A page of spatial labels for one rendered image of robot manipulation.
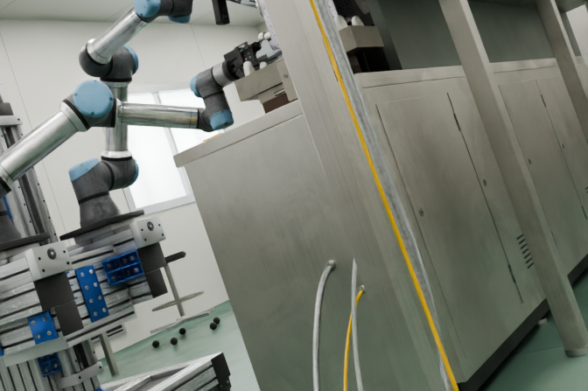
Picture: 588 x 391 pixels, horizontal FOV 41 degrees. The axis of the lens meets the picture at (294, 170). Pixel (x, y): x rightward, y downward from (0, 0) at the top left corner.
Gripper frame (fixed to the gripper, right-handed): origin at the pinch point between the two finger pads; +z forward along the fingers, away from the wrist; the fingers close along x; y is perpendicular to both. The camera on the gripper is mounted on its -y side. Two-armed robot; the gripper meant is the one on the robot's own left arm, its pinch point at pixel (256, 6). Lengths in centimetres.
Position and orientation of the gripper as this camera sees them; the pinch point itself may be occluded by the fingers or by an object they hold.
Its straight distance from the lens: 250.0
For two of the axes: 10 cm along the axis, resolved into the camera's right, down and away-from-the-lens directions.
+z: 8.1, 3.7, -4.5
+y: 2.5, -9.2, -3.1
